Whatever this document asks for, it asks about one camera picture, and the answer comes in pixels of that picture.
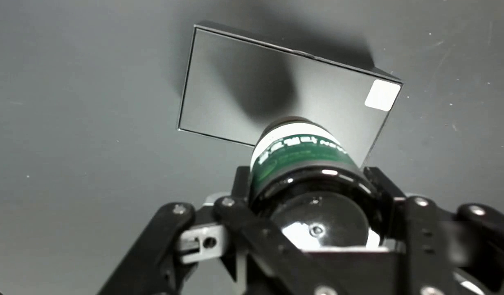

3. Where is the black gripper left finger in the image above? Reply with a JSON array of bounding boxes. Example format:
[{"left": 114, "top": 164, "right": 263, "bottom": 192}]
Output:
[{"left": 96, "top": 166, "right": 320, "bottom": 295}]

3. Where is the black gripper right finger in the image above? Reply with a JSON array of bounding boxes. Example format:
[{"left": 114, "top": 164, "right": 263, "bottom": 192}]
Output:
[{"left": 361, "top": 166, "right": 504, "bottom": 295}]

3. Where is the green label dark bottle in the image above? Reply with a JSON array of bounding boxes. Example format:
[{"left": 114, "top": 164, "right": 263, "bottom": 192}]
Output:
[{"left": 247, "top": 115, "right": 386, "bottom": 255}]

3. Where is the small black box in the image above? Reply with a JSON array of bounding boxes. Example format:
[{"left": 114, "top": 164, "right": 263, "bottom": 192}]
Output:
[{"left": 176, "top": 24, "right": 404, "bottom": 169}]

